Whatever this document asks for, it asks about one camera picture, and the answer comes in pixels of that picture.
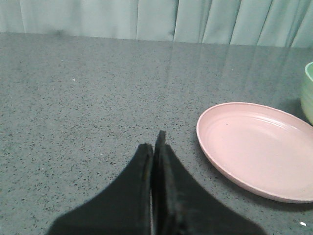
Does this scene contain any green bowl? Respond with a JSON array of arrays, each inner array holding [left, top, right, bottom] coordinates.
[[300, 62, 313, 124]]

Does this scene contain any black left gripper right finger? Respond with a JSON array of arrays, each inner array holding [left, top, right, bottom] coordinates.
[[152, 131, 265, 235]]

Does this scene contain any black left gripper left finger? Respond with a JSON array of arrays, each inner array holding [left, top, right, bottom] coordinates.
[[47, 144, 153, 235]]

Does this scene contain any pink plate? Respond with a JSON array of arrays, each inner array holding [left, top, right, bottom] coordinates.
[[196, 102, 313, 203]]

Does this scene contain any white curtain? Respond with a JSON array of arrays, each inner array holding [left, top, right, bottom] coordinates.
[[0, 0, 313, 48]]

